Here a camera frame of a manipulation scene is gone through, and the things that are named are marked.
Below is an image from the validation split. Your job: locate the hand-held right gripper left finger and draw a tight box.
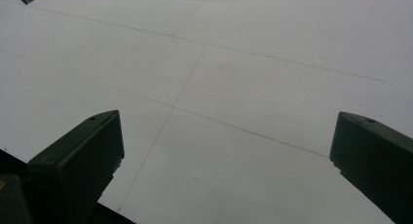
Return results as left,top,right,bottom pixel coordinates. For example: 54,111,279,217
27,109,126,224

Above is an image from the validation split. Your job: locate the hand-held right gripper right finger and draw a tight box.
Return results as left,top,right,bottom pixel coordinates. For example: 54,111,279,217
329,111,413,224

